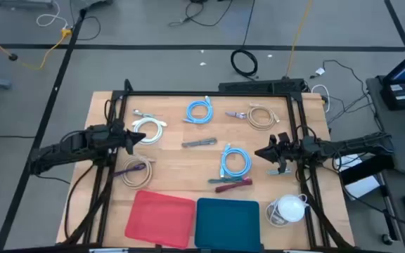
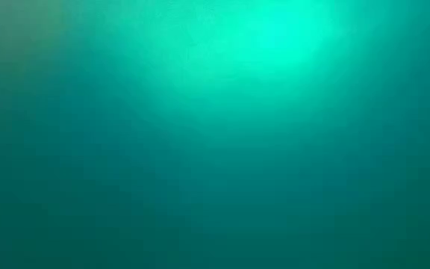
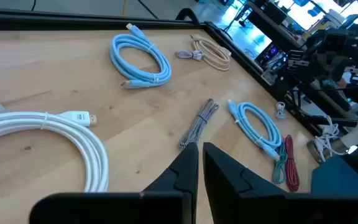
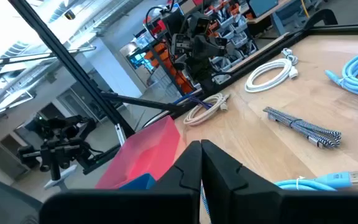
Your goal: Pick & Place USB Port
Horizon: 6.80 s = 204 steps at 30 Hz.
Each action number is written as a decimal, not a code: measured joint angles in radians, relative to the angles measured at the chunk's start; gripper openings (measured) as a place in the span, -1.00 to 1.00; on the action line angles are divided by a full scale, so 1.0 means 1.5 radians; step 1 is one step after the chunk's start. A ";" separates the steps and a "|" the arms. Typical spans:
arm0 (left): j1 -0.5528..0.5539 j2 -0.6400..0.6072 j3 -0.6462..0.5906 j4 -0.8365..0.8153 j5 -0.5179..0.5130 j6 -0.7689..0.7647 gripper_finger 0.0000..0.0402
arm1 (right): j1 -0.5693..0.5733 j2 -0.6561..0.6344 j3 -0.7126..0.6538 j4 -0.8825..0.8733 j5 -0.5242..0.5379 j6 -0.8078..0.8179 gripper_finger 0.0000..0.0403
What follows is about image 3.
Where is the large light blue cable coil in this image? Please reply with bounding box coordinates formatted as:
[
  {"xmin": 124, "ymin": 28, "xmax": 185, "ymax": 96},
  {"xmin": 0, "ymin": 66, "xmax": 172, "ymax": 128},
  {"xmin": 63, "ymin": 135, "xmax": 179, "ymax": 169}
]
[{"xmin": 109, "ymin": 22, "xmax": 173, "ymax": 90}]

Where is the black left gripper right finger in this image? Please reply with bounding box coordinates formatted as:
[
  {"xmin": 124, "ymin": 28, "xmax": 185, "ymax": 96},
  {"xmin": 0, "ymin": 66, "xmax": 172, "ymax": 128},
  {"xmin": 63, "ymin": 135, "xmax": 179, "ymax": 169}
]
[{"xmin": 203, "ymin": 142, "xmax": 358, "ymax": 224}]

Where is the thick white cable coil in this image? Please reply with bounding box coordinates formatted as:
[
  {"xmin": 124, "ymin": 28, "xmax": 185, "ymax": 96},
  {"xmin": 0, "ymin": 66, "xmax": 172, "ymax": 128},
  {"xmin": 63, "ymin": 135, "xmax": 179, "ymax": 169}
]
[{"xmin": 0, "ymin": 110, "xmax": 109, "ymax": 193}]

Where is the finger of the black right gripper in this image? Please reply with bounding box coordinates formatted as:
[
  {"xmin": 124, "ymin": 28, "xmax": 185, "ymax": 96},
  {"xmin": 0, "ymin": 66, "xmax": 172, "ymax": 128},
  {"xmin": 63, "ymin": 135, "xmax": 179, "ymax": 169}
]
[
  {"xmin": 318, "ymin": 54, "xmax": 335, "ymax": 82},
  {"xmin": 334, "ymin": 54, "xmax": 351, "ymax": 82}
]

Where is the small light blue cable coil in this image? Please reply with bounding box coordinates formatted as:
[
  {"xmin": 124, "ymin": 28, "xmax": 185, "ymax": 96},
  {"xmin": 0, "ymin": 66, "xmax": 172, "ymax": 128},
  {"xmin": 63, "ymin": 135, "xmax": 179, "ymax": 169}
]
[{"xmin": 227, "ymin": 99, "xmax": 283, "ymax": 161}]

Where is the short lilac cable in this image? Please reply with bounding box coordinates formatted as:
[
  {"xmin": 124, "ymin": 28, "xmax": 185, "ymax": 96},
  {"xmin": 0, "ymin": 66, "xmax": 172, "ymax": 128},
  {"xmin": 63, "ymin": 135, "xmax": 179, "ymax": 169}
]
[{"xmin": 175, "ymin": 49, "xmax": 204, "ymax": 62}]

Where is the grey braided cable bundle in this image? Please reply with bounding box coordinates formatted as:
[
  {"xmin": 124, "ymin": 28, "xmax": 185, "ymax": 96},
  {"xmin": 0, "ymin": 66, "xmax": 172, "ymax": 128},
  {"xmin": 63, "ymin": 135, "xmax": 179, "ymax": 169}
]
[{"xmin": 178, "ymin": 98, "xmax": 220, "ymax": 150}]

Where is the thin beige cable coil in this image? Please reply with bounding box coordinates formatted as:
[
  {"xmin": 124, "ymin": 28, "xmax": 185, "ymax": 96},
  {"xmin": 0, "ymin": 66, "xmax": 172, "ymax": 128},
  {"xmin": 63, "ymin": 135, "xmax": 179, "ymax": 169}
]
[{"xmin": 190, "ymin": 34, "xmax": 232, "ymax": 72}]

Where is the black curved frame hook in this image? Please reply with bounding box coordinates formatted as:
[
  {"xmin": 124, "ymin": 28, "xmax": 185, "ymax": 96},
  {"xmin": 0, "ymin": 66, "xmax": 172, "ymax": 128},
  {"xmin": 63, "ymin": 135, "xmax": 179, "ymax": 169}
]
[{"xmin": 175, "ymin": 7, "xmax": 200, "ymax": 24}]

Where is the red braided cable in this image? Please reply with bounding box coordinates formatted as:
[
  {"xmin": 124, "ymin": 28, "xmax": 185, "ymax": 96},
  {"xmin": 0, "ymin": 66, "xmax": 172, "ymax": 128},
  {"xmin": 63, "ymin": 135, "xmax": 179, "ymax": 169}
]
[{"xmin": 283, "ymin": 134, "xmax": 300, "ymax": 192}]

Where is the white charger with cable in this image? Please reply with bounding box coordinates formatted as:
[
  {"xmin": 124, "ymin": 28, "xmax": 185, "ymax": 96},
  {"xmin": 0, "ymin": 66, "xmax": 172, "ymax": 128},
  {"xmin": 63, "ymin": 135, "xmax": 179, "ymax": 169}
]
[{"xmin": 313, "ymin": 115, "xmax": 349, "ymax": 163}]

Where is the tiny white cable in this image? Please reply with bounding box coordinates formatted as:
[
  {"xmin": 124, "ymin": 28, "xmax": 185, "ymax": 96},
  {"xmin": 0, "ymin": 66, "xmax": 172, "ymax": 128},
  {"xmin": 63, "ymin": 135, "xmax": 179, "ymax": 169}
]
[{"xmin": 275, "ymin": 101, "xmax": 287, "ymax": 121}]

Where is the teal braided cable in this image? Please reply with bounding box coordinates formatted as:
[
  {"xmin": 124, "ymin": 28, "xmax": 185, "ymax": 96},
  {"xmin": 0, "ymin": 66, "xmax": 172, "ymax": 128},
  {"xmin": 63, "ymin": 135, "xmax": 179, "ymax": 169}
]
[{"xmin": 272, "ymin": 141, "xmax": 288, "ymax": 185}]

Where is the teal blue plastic tray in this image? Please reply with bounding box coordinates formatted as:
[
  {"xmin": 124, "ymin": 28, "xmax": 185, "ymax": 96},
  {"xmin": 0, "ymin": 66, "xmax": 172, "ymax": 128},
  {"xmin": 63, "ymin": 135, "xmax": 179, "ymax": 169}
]
[{"xmin": 311, "ymin": 155, "xmax": 358, "ymax": 195}]

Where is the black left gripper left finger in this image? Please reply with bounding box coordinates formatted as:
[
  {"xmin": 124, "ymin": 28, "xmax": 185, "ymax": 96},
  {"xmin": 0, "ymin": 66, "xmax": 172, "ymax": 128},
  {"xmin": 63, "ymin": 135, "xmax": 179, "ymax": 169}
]
[{"xmin": 29, "ymin": 142, "xmax": 200, "ymax": 224}]

